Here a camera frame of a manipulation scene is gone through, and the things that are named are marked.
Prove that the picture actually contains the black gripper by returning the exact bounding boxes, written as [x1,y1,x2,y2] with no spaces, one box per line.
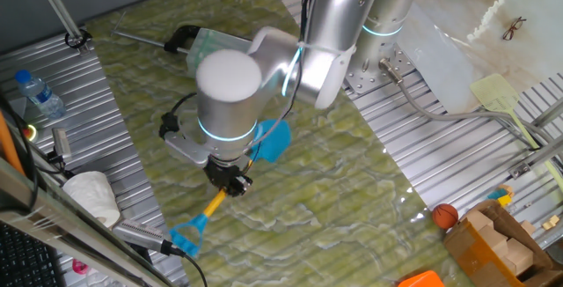
[204,157,254,198]

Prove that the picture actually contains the blue and yellow toy shovel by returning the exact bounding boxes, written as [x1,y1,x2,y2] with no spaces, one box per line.
[169,119,293,258]

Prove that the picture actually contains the green marble pattern mat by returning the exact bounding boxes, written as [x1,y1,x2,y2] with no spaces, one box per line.
[85,0,474,287]

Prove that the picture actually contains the white toilet paper roll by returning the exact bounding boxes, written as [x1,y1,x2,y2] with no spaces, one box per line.
[62,171,121,229]

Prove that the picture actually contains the orange plastic container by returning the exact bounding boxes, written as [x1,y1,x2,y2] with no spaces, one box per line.
[397,270,446,287]

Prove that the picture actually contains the small toy basketball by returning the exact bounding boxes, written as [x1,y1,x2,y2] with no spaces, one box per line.
[431,202,460,231]

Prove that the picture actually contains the red emergency button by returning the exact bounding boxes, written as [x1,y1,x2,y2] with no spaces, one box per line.
[21,123,40,144]

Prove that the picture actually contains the clear water bottle blue cap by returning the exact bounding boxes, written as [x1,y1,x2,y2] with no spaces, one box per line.
[14,69,67,120]

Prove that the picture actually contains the black keyboard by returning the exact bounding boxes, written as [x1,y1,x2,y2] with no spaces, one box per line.
[0,223,67,287]

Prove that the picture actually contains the orange pole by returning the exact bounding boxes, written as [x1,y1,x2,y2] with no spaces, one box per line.
[0,110,26,176]

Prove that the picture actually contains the brown cardboard box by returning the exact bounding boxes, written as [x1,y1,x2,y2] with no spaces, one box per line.
[442,199,563,287]

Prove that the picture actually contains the white marble pattern sheet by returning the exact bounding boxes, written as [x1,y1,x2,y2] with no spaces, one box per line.
[395,0,563,114]

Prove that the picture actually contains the metal tripod pole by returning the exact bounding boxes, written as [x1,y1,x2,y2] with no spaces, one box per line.
[29,0,89,55]

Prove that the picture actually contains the yellow fly swatter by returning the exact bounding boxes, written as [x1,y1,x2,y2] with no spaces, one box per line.
[469,73,563,191]

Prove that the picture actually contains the aluminium profile bar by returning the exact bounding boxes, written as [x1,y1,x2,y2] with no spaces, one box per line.
[508,135,563,180]
[530,97,563,129]

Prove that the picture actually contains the small pale wooden block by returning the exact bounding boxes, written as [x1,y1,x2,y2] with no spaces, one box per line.
[541,214,561,232]

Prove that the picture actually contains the dark rimmed eyeglasses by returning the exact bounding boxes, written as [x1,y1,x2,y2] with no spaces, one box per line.
[501,16,528,41]

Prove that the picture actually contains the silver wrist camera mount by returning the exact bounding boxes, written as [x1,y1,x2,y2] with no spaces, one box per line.
[158,111,213,168]

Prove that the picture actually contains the black device cable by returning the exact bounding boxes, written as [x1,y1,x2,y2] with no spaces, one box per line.
[166,245,208,287]

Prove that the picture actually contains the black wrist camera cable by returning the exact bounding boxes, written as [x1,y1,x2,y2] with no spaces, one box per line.
[169,92,198,119]

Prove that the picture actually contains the silver grilled camera device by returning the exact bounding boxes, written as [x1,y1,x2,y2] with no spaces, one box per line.
[112,218,175,255]

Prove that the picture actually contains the small silver camera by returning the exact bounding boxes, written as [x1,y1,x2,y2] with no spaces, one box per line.
[51,127,73,163]

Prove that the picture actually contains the aluminium frame bar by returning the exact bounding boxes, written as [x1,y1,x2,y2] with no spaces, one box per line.
[0,158,177,287]

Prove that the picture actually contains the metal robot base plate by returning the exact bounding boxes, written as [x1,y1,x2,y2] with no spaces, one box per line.
[342,42,417,95]

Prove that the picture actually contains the black base cable bundle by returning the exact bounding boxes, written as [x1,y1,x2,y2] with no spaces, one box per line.
[300,0,330,37]

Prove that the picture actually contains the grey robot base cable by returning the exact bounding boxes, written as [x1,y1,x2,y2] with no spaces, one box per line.
[378,57,563,151]

